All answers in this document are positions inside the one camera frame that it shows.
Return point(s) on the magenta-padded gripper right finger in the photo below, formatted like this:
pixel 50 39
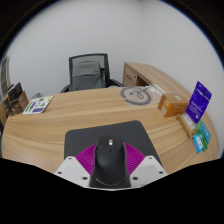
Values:
pixel 135 159

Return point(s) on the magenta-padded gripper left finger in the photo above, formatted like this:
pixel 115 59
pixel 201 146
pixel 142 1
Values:
pixel 86 160

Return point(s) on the black computer mouse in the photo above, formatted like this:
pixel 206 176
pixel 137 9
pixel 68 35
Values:
pixel 109 163

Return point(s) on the dark grey mouse pad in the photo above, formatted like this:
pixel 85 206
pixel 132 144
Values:
pixel 100 131

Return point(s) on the small yellow box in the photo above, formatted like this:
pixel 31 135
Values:
pixel 187 124

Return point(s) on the blue package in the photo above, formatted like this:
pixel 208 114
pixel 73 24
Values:
pixel 198 143

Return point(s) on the orange cardboard box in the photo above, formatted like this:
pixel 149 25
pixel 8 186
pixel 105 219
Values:
pixel 173 104

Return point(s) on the green package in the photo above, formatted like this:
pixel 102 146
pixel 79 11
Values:
pixel 204 131

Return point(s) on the grey backpack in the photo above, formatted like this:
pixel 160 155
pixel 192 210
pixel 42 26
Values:
pixel 87 75

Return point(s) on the purple card package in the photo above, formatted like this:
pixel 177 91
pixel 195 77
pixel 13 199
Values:
pixel 199 101

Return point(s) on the wooden side desk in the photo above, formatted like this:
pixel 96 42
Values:
pixel 153 75

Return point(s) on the open black cardboard box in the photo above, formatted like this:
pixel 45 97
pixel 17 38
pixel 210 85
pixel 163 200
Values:
pixel 15 91

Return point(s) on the wooden shelf unit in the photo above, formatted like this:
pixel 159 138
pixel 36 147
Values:
pixel 5 75

